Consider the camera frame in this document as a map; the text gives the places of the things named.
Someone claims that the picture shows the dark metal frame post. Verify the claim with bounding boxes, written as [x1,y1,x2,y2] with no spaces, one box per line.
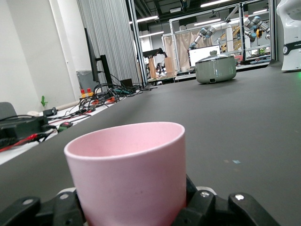
[127,0,148,87]

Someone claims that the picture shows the grey-green cooking pot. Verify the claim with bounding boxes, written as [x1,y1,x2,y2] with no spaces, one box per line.
[193,53,238,85]

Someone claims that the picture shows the grey blue-jointed robot arm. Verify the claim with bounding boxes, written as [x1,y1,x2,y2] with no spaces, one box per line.
[189,21,234,51]
[243,16,271,43]

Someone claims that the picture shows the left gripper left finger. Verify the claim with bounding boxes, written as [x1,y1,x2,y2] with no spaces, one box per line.
[0,188,87,226]

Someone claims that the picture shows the wooden box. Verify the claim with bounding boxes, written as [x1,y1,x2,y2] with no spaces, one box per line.
[164,56,176,78]

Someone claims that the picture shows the small black device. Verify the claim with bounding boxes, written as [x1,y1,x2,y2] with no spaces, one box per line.
[42,106,58,117]

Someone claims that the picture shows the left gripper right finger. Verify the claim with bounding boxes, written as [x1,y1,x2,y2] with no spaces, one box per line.
[174,175,281,226]

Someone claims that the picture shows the pink plastic cup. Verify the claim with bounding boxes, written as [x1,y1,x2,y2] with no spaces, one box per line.
[63,121,188,226]

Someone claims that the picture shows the monitor with white screen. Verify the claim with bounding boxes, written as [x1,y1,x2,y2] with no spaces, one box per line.
[188,44,222,68]

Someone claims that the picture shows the tangled black cable pile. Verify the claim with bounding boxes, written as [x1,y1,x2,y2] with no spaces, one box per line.
[47,74,158,120]

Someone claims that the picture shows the aluminium frame enclosure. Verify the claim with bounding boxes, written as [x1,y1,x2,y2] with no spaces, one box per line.
[169,0,276,79]

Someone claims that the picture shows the grey waste bin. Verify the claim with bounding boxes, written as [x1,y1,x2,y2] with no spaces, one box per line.
[76,69,100,95]

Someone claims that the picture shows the black machine on stand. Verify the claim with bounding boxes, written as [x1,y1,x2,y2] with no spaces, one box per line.
[143,47,168,58]

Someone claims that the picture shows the grey vertical blinds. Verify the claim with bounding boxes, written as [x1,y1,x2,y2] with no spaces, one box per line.
[77,0,142,87]

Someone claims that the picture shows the grey chair back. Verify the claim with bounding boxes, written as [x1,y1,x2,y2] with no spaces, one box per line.
[0,101,18,121]

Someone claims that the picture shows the red cable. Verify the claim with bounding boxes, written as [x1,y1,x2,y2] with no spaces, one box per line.
[0,132,51,152]

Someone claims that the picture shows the black power supply box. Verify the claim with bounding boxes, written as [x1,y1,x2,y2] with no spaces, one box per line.
[0,115,49,148]

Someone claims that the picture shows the glass pot lid brass knob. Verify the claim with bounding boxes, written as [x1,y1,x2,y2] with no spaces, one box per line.
[196,50,236,65]

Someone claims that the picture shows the beige curtain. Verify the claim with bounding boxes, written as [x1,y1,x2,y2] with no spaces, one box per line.
[162,30,201,77]

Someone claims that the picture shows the black monitor on stand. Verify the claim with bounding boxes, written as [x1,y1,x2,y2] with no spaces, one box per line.
[84,27,114,87]

